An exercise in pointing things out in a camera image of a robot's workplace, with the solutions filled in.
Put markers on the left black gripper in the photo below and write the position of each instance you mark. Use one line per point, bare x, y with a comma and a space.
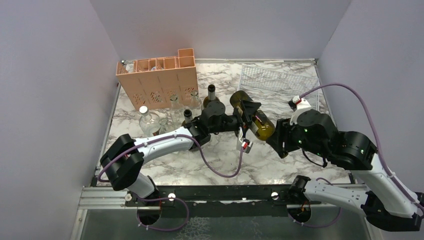
249, 108

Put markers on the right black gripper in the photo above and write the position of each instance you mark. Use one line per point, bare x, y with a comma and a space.
283, 128

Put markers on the green wine bottle silver neck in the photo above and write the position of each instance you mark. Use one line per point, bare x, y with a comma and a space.
211, 96

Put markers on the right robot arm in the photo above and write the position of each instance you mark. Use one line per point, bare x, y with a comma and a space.
383, 204

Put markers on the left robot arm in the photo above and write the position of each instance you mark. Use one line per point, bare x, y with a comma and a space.
123, 161

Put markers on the green Primitivo wine bottle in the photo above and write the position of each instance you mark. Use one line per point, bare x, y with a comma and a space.
188, 116

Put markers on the small clear glass bottle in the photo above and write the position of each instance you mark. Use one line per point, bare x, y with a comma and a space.
165, 126

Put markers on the clear bottle silver cap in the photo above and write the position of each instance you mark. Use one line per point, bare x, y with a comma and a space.
149, 122

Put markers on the peach plastic crate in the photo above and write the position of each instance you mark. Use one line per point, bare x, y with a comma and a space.
153, 81

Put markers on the white wire wine rack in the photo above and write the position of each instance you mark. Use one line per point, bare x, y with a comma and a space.
273, 85

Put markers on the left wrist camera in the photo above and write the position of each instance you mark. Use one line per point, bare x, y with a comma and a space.
243, 143

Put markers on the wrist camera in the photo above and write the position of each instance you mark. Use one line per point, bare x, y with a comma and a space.
243, 143
299, 106

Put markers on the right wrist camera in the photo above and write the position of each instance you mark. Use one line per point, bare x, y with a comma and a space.
299, 106

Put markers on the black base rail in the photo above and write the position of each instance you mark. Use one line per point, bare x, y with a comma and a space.
205, 201

